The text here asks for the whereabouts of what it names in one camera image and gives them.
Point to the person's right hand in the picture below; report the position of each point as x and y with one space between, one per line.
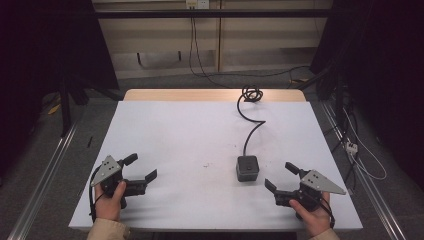
313 218

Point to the aluminium floor rail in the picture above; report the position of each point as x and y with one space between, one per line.
43 181
374 197

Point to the person's left hand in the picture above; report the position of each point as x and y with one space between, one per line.
107 205

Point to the black curtain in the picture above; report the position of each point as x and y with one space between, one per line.
393 83
33 66

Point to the black metal stand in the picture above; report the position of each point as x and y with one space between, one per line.
338 100
65 103

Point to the black cube charger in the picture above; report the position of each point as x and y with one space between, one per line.
247 168

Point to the white table mat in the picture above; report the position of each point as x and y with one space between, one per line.
186 133

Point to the yellow floor tape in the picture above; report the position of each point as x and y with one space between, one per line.
54 109
299 80

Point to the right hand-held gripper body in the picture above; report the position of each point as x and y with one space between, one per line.
316 182

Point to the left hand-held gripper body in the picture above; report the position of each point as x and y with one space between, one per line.
107 170

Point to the white power strip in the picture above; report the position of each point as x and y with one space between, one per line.
351 147

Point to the white wall socket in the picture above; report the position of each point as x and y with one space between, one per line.
197 3

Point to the black horizontal bar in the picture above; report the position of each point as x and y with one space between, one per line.
206 13

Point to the small black floor stick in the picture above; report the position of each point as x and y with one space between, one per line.
89 141

